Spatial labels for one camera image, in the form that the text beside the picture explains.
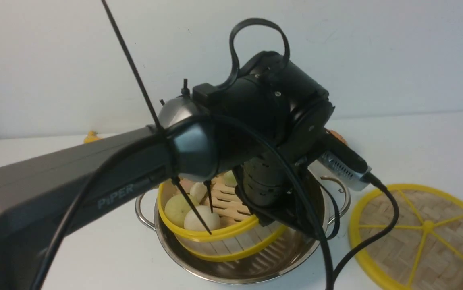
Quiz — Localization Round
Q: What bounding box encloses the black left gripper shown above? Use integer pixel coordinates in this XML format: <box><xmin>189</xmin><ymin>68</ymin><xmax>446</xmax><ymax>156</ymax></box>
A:
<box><xmin>233</xmin><ymin>165</ymin><xmax>318</xmax><ymax>240</ymax></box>

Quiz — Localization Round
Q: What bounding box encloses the yellow bamboo steamer basket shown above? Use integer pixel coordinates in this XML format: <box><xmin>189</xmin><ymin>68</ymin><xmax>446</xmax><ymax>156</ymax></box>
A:
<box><xmin>156</xmin><ymin>173</ymin><xmax>287</xmax><ymax>262</ymax></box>

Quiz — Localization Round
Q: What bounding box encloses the yellow woven bamboo steamer lid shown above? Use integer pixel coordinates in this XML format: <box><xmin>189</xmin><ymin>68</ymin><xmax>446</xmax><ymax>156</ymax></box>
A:
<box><xmin>355</xmin><ymin>184</ymin><xmax>463</xmax><ymax>290</ymax></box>

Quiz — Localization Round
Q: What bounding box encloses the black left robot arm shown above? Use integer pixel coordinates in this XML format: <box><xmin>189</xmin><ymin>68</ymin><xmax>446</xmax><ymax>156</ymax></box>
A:
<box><xmin>0</xmin><ymin>52</ymin><xmax>333</xmax><ymax>290</ymax></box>

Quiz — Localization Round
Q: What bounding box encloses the stainless steel pot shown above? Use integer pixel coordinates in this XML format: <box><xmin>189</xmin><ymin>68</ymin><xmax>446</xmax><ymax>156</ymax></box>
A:
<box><xmin>135</xmin><ymin>169</ymin><xmax>352</xmax><ymax>285</ymax></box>

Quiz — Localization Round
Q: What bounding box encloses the green-white dumpling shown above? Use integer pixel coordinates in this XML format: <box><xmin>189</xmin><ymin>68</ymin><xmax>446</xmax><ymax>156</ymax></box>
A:
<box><xmin>222</xmin><ymin>170</ymin><xmax>238</xmax><ymax>188</ymax></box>

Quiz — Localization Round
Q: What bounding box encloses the brown potato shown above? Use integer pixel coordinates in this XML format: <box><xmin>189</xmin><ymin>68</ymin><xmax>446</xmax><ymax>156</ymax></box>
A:
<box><xmin>328</xmin><ymin>130</ymin><xmax>349</xmax><ymax>146</ymax></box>

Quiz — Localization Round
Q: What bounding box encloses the white bun at back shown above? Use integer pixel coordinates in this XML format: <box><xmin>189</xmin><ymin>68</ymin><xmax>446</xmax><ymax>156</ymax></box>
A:
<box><xmin>189</xmin><ymin>183</ymin><xmax>208</xmax><ymax>204</ymax></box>

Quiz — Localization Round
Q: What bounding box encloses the white round bun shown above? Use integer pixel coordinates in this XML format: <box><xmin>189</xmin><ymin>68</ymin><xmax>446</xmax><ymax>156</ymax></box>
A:
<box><xmin>183</xmin><ymin>205</ymin><xmax>221</xmax><ymax>232</ymax></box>

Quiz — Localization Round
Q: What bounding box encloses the yellow banana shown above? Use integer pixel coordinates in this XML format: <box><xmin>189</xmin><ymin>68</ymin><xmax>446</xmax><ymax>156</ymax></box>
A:
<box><xmin>83</xmin><ymin>130</ymin><xmax>102</xmax><ymax>144</ymax></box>

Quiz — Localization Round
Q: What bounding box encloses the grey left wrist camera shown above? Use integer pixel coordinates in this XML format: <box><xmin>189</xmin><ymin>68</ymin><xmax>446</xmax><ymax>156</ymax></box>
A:
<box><xmin>317</xmin><ymin>134</ymin><xmax>371</xmax><ymax>191</ymax></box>

